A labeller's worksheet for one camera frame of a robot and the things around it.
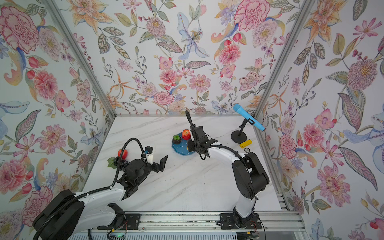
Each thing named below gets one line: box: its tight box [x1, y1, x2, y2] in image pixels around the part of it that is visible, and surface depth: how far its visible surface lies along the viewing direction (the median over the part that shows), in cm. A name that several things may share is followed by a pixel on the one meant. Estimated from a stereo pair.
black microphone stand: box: [230, 118, 256, 144], surface depth 108 cm
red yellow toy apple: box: [182, 129, 191, 141], surface depth 103 cm
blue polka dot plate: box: [172, 132, 195, 155], surface depth 103 cm
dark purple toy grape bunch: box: [107, 156, 129, 172], surface depth 92 cm
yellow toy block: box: [239, 139, 253, 149], surface depth 106 cm
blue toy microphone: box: [233, 103, 266, 132], surface depth 92 cm
